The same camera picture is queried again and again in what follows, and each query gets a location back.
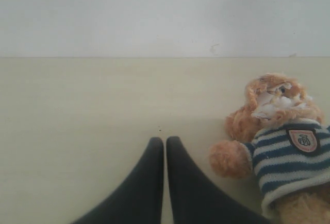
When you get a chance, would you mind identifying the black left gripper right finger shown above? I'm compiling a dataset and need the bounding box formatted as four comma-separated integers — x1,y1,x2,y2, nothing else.
166,136,269,224

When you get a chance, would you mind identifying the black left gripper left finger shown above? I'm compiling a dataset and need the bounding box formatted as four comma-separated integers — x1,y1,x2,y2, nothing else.
74,137,164,224

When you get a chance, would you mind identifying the tan teddy bear striped sweater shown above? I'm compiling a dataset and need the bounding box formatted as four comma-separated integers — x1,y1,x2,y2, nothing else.
209,73,329,223

